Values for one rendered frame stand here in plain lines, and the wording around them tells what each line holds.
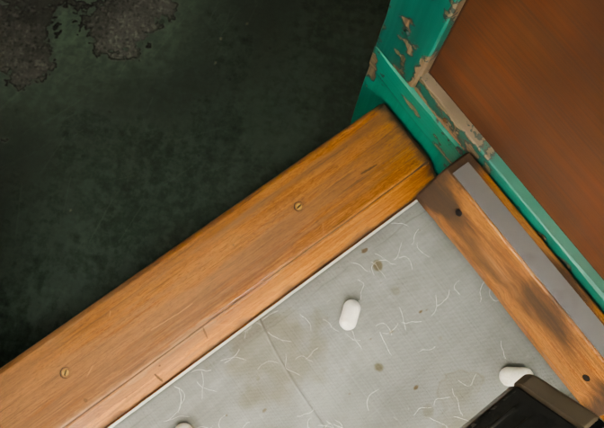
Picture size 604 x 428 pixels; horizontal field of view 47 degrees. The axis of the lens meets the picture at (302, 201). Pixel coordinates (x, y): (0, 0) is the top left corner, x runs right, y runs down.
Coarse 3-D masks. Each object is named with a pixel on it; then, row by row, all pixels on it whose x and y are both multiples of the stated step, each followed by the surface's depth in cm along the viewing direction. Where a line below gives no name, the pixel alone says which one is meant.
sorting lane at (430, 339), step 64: (384, 256) 82; (448, 256) 82; (256, 320) 79; (320, 320) 79; (384, 320) 80; (448, 320) 80; (512, 320) 80; (192, 384) 77; (256, 384) 77; (320, 384) 78; (384, 384) 78; (448, 384) 78
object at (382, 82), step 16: (384, 64) 78; (368, 80) 85; (384, 80) 81; (400, 80) 77; (368, 96) 89; (384, 96) 84; (400, 96) 80; (416, 96) 77; (400, 112) 83; (416, 112) 79; (416, 128) 82; (432, 128) 78; (432, 144) 81; (448, 144) 77; (432, 160) 83; (448, 160) 79
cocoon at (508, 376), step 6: (504, 372) 77; (510, 372) 77; (516, 372) 77; (522, 372) 77; (528, 372) 77; (504, 378) 77; (510, 378) 77; (516, 378) 77; (504, 384) 77; (510, 384) 77
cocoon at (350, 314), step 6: (348, 300) 79; (354, 300) 79; (348, 306) 78; (354, 306) 78; (342, 312) 78; (348, 312) 78; (354, 312) 78; (342, 318) 78; (348, 318) 78; (354, 318) 78; (342, 324) 78; (348, 324) 77; (354, 324) 78
